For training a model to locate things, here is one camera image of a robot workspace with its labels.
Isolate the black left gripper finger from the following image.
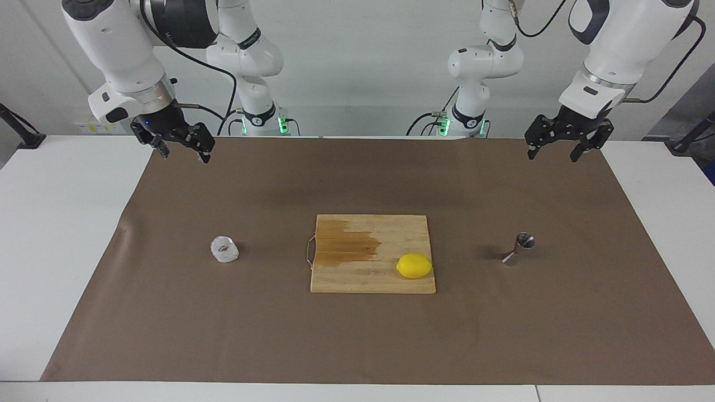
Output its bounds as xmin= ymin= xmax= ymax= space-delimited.
xmin=525 ymin=116 xmax=565 ymax=161
xmin=570 ymin=120 xmax=615 ymax=164

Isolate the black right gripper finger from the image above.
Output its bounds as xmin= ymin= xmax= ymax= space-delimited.
xmin=131 ymin=120 xmax=171 ymax=160
xmin=182 ymin=123 xmax=216 ymax=164

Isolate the steel jigger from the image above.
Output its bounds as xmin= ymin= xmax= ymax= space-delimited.
xmin=501 ymin=232 xmax=536 ymax=267

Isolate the white socket box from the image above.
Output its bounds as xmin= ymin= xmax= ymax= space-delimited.
xmin=73 ymin=114 xmax=132 ymax=135

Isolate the black clamp stand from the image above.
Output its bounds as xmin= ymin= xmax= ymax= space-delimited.
xmin=0 ymin=103 xmax=46 ymax=150
xmin=668 ymin=111 xmax=715 ymax=157

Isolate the yellow lemon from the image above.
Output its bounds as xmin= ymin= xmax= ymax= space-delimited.
xmin=396 ymin=253 xmax=434 ymax=280

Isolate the wooden cutting board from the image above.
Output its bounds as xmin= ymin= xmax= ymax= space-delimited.
xmin=306 ymin=214 xmax=437 ymax=295

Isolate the brown paper table mat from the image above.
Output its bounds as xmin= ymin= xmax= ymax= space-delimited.
xmin=40 ymin=137 xmax=715 ymax=386

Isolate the black base cable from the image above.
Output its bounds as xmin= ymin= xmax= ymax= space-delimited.
xmin=217 ymin=109 xmax=246 ymax=136
xmin=407 ymin=87 xmax=460 ymax=136

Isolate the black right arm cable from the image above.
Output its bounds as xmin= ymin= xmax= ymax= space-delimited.
xmin=137 ymin=0 xmax=238 ymax=137

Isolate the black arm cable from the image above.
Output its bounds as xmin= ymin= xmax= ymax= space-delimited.
xmin=137 ymin=0 xmax=238 ymax=137
xmin=506 ymin=0 xmax=707 ymax=105

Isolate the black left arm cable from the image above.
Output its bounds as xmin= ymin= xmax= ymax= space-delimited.
xmin=506 ymin=0 xmax=707 ymax=105

